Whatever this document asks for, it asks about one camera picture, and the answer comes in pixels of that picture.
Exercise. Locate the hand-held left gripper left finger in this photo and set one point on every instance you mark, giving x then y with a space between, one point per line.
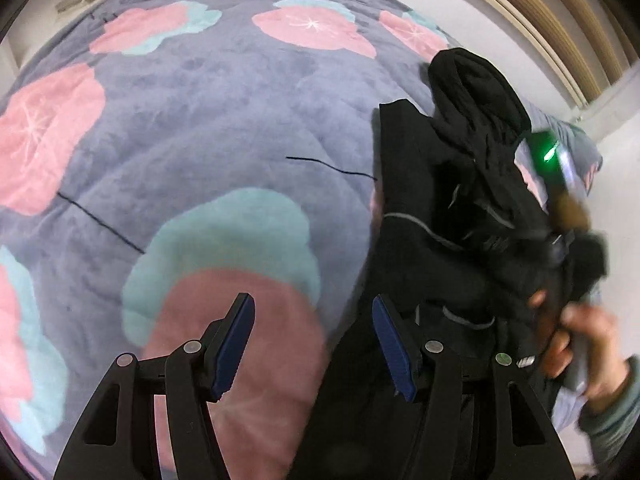
232 350

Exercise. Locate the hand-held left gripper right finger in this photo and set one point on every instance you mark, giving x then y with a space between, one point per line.
392 345

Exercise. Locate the black pants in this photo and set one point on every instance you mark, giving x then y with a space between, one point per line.
425 210

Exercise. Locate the person's right forearm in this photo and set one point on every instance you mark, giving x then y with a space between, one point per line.
617 420

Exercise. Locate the person's right hand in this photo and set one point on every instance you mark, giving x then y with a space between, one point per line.
605 340

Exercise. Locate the brown striped window blind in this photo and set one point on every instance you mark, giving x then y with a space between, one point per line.
575 20

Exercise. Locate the grey floral blanket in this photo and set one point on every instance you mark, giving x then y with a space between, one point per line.
200 125

